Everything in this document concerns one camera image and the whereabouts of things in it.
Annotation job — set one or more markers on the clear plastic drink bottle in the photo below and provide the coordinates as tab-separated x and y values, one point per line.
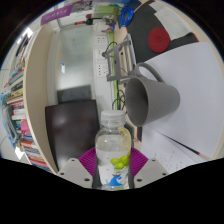
112	150

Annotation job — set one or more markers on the large white paper sheet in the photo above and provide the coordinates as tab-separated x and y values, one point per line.
196	100

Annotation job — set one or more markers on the black computer monitor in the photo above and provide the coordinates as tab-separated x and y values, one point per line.
71	133

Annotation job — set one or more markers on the black desk mat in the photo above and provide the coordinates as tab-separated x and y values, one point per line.
140	23

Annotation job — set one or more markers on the wall shelf with books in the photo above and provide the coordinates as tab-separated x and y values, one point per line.
31	110

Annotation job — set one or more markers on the flat round red coaster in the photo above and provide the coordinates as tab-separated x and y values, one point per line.
159	40

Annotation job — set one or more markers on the grey metal laptop stand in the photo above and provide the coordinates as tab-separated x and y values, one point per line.
120	60

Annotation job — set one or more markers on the ceiling light panels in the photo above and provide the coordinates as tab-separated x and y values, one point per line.
27	33

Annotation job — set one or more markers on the white wall socket row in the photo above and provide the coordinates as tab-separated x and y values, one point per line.
101	56

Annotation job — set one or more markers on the printed white paper sheet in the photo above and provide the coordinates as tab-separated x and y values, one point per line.
163	153

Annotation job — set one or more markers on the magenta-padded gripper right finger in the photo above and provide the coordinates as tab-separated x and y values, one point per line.
150	170

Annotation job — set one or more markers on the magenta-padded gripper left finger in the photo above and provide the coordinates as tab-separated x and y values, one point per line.
75	168

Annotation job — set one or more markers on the grey mug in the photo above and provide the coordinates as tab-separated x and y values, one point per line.
156	100

